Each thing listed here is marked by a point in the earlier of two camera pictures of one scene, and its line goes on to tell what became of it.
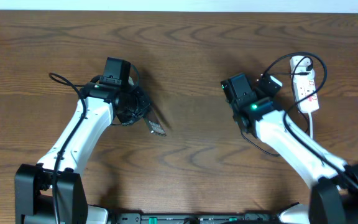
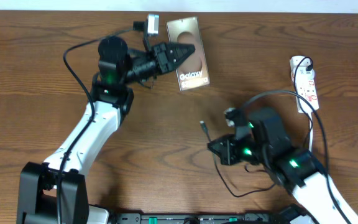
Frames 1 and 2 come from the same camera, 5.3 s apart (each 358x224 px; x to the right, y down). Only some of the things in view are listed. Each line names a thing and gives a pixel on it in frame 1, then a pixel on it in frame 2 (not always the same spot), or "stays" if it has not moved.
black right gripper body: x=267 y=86 to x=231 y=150
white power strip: x=305 y=84 stays
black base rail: x=201 y=218 stays
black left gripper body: x=137 y=102 to x=156 y=51
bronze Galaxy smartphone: x=154 y=124 to x=193 y=71
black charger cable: x=316 y=93 to x=202 y=124
